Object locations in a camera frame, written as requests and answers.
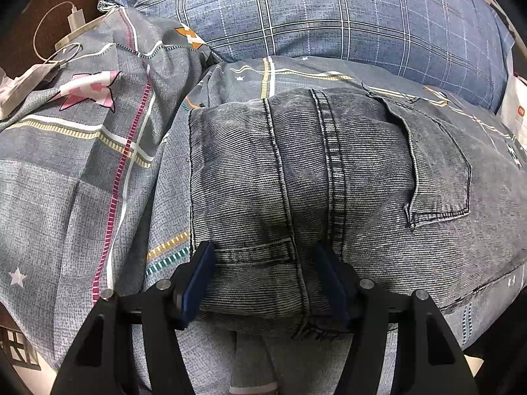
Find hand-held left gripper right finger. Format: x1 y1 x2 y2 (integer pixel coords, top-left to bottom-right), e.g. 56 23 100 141
315 242 480 395

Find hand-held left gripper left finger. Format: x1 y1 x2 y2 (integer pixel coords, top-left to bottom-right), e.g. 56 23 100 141
49 241 217 395

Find grey denim pants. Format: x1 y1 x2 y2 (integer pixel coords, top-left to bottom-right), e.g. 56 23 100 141
187 87 527 340

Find grey patterned quilt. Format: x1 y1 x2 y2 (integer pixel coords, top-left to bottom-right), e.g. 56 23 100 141
0 6 527 395

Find white cloth at left edge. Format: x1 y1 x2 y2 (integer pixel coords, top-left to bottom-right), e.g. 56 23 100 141
0 64 62 121

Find blue plaid pillow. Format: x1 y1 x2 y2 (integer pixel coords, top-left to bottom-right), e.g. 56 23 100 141
98 0 516 114

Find white charger adapter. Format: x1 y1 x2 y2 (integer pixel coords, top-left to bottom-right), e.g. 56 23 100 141
68 5 87 34

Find brown wooden bedside table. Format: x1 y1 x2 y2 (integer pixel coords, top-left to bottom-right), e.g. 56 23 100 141
0 0 105 87

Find white charging cable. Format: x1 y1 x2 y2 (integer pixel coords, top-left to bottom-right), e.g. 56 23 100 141
32 1 83 68

